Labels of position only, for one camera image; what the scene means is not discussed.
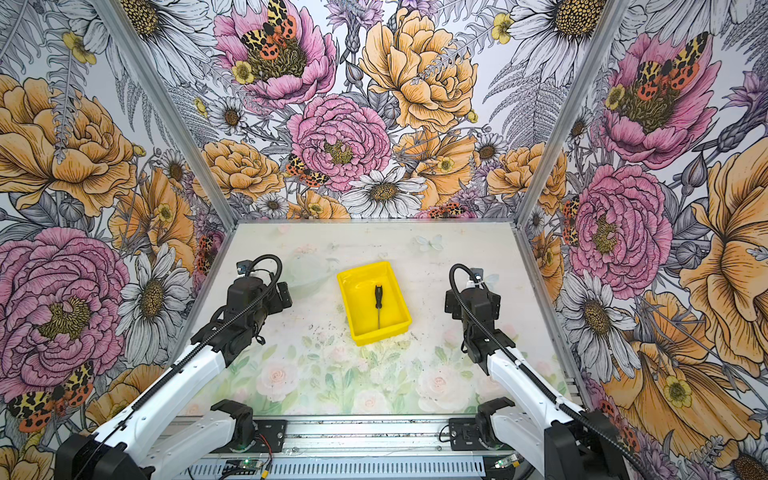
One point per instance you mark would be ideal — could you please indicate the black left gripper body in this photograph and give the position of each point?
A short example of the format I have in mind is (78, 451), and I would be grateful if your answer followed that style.
(271, 304)

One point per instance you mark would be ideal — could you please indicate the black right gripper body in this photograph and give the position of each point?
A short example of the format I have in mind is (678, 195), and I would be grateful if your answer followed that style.
(457, 314)

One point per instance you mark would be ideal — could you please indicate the black handled screwdriver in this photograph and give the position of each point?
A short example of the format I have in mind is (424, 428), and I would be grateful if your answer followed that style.
(378, 294)

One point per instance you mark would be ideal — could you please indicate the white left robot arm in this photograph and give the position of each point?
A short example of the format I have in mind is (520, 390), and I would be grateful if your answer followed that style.
(129, 445)

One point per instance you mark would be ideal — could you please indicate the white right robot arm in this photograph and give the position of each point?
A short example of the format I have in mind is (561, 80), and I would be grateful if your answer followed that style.
(558, 438)

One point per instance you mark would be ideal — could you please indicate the yellow plastic bin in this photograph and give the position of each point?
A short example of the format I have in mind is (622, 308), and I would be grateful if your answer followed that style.
(374, 305)

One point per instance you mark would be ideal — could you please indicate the green circuit board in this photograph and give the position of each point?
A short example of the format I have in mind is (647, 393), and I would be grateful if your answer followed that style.
(245, 467)

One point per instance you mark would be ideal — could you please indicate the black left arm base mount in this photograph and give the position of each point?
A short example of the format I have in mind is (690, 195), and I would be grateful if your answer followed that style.
(258, 435)

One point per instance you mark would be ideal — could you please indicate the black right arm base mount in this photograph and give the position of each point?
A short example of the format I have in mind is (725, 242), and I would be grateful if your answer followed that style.
(475, 434)

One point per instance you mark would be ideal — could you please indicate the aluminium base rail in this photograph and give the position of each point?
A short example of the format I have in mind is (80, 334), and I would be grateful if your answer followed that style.
(368, 447)

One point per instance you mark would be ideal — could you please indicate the aluminium corner post right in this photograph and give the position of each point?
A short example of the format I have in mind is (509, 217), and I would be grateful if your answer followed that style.
(606, 31)

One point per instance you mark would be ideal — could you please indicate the aluminium corner post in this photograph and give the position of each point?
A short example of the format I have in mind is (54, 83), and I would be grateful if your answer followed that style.
(606, 31)
(141, 64)

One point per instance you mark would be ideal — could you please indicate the aluminium corner post left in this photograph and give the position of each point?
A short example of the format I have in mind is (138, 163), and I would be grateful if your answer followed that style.
(141, 64)

